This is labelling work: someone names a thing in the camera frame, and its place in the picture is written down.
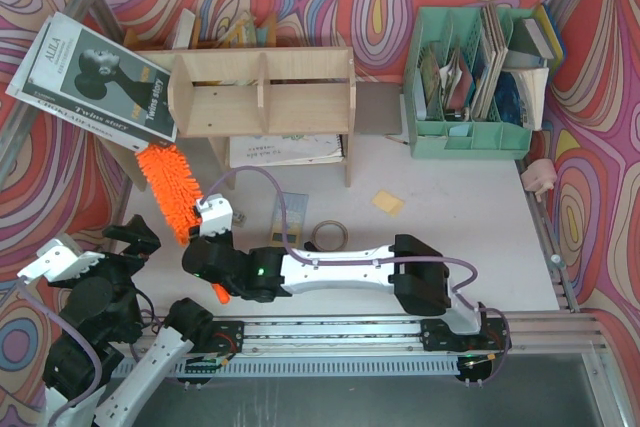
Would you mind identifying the black Twins story book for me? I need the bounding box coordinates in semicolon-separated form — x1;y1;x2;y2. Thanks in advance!
22;13;177;146

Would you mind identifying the pencil by organizer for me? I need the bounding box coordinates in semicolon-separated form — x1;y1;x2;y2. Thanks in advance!
384;135;409;145

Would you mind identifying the brown board behind shelf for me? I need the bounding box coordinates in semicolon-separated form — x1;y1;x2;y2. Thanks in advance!
355;82;402;135

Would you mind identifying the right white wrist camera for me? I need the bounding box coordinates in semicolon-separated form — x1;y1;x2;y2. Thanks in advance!
189;194;233;238

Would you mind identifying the pink wall hook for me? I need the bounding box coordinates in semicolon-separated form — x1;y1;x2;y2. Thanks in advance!
521;158;557;202

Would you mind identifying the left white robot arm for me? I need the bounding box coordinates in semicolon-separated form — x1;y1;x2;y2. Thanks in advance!
37;215;213;426

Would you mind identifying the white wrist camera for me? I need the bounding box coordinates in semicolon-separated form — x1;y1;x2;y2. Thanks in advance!
189;194;233;238
17;238;105;284

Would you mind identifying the white notebook under shelf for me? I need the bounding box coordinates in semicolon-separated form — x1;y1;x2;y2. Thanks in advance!
229;134;344;168

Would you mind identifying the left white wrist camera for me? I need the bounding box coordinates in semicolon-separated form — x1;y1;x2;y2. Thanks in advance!
17;238;105;284

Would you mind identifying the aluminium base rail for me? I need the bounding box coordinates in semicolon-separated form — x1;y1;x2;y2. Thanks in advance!
106;312;608;383

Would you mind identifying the green desk organizer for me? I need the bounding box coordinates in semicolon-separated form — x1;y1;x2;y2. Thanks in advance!
403;4;532;160

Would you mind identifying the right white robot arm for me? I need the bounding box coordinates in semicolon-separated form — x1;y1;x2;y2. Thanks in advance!
182;234;488;337

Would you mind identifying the wooden bookshelf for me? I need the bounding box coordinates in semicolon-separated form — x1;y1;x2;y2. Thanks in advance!
122;46;357;192

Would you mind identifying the grey black stapler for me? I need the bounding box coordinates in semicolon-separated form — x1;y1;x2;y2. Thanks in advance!
232;212;246;227

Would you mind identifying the orange microfiber duster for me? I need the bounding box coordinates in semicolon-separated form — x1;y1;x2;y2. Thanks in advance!
134;142;232;306

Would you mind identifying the yellow sticky note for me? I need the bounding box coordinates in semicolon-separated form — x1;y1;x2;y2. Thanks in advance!
371;190;405;217

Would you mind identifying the tape roll ring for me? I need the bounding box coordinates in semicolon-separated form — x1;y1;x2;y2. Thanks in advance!
312;219;350;252

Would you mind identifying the grey hardcover book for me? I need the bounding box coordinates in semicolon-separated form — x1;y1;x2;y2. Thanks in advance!
505;18;555;68

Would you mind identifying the white book under Twins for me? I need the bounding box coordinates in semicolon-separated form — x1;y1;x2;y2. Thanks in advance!
5;16;149;152

